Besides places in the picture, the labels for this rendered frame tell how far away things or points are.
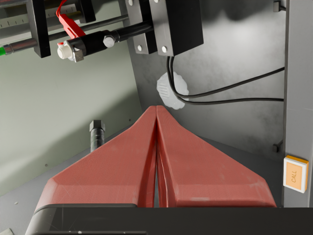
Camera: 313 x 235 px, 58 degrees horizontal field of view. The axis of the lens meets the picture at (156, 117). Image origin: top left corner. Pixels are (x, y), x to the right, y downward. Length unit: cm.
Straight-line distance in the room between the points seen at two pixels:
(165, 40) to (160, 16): 4
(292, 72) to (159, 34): 21
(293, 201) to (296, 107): 16
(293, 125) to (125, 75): 52
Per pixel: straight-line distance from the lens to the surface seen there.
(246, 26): 56
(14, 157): 73
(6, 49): 59
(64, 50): 41
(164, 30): 47
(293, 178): 46
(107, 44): 41
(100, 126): 41
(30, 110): 71
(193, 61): 65
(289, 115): 43
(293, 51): 39
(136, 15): 52
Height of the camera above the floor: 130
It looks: 34 degrees down
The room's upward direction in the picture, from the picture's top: 120 degrees counter-clockwise
